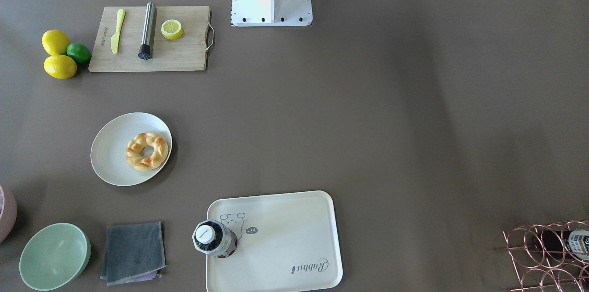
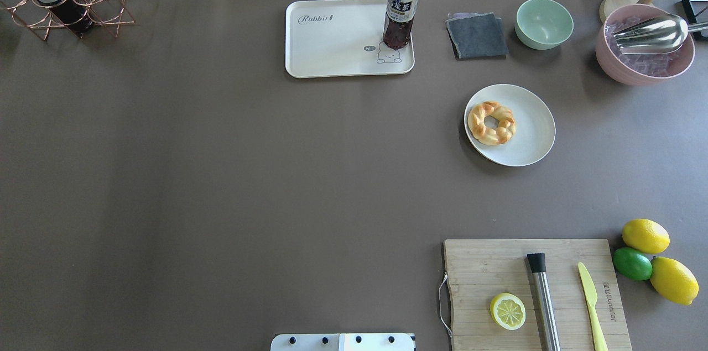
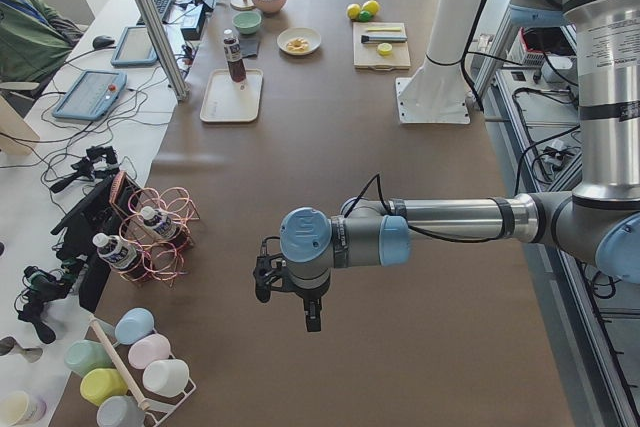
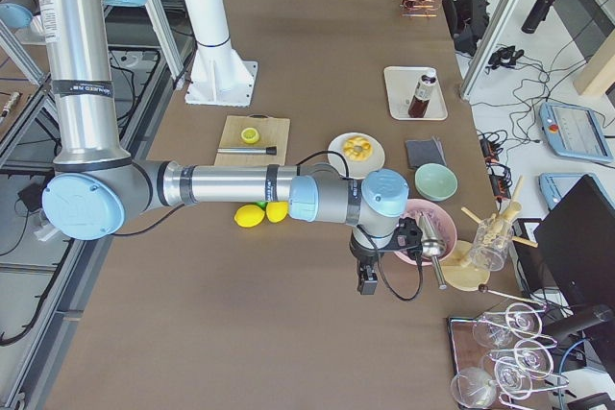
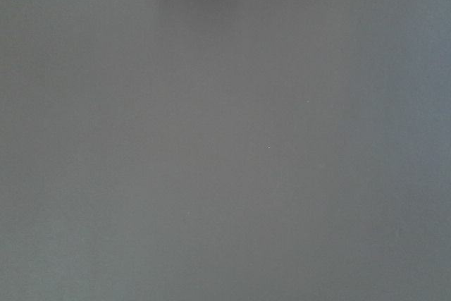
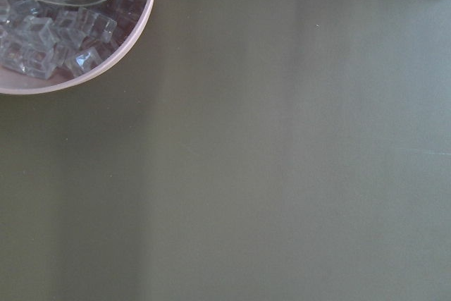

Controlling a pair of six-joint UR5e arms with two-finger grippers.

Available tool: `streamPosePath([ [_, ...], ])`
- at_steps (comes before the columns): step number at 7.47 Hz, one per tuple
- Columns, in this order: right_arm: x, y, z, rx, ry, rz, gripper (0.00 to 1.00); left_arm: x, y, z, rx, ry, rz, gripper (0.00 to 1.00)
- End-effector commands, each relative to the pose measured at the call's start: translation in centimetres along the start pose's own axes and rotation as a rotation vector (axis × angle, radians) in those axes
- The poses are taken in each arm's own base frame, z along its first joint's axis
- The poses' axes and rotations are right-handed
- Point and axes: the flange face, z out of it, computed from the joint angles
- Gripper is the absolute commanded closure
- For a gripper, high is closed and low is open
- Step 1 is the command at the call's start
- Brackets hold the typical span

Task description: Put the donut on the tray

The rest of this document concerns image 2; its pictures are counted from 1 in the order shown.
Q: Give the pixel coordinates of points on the grey folded cloth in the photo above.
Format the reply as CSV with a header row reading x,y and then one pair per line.
x,y
475,35

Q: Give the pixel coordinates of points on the green lime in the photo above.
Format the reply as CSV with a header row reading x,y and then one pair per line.
x,y
632,263

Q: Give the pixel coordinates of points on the steel muddler black tip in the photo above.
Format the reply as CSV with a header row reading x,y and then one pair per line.
x,y
549,329

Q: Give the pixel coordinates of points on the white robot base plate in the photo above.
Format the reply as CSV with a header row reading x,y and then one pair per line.
x,y
344,341

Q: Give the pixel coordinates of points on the green bowl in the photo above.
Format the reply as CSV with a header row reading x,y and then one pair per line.
x,y
543,24

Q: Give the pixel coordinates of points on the dark tea bottle on tray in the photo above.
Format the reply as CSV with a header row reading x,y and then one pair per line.
x,y
399,21

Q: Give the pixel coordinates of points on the cream rabbit tray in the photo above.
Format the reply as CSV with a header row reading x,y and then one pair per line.
x,y
330,38

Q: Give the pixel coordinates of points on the upper whole lemon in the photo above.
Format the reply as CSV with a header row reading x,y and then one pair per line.
x,y
645,235

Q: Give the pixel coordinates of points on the steel ice scoop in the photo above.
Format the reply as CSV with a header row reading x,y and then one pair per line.
x,y
660,35

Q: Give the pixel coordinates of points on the lemon half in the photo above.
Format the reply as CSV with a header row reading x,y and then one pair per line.
x,y
508,311

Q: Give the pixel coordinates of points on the lower whole lemon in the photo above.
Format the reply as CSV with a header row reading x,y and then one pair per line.
x,y
674,281

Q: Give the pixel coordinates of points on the pink bowl with ice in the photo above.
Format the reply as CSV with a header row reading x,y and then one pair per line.
x,y
639,70

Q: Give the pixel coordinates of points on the twisted glazed donut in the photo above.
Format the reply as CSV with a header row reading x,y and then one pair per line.
x,y
506,123

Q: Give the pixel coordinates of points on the yellow plastic knife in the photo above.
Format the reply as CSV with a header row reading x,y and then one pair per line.
x,y
591,297

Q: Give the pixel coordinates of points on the black frame object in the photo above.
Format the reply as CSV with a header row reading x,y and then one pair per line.
x,y
695,11

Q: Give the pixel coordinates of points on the white round plate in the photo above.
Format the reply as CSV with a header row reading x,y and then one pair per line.
x,y
536,129

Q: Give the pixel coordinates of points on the bamboo cutting board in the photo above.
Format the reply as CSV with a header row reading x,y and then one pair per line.
x,y
480,269

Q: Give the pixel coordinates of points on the whole lemon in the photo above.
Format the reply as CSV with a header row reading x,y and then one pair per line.
x,y
645,235
674,281

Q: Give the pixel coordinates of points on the round wooden coaster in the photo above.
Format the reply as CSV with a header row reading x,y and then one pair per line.
x,y
608,6

